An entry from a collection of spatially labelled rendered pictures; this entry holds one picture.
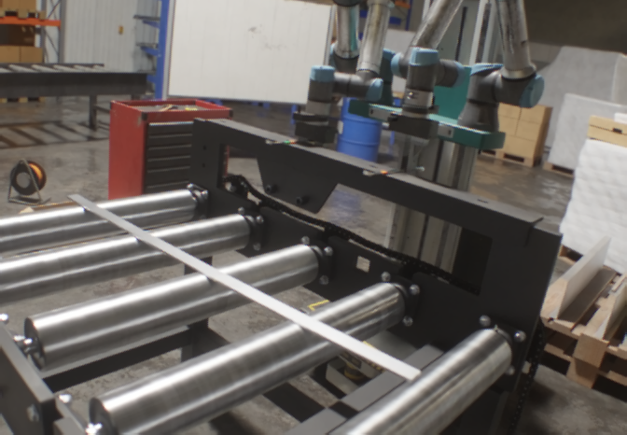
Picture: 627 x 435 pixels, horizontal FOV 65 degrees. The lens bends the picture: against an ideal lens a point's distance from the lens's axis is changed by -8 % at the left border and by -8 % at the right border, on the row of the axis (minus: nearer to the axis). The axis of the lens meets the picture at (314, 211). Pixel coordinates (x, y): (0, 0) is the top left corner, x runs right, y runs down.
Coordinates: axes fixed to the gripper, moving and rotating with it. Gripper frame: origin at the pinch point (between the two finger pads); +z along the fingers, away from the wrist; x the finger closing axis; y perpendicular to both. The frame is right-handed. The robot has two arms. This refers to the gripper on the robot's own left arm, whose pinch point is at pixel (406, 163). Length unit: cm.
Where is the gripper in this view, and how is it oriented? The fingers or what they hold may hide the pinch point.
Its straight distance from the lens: 148.7
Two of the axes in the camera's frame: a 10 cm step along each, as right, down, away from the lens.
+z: -1.3, 9.4, 3.0
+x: 7.3, 3.0, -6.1
